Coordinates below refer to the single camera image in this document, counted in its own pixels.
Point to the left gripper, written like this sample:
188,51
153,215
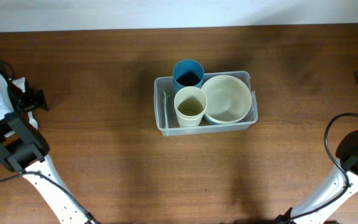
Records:
35,99

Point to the white plastic spoon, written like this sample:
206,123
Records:
165,101

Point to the cream bowl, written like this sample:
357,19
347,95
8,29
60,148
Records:
228,113
225,90

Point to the cream cup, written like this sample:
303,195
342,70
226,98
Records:
190,102
186,121

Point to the blue cup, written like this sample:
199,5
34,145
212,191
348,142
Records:
188,72
178,86

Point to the blue bowl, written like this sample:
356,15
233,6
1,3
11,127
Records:
211,120

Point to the white plastic fork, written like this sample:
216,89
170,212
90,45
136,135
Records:
32,121

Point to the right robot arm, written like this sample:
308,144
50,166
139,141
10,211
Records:
336,188

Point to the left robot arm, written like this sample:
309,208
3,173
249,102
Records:
25,152

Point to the clear plastic container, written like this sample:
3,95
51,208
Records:
166,84

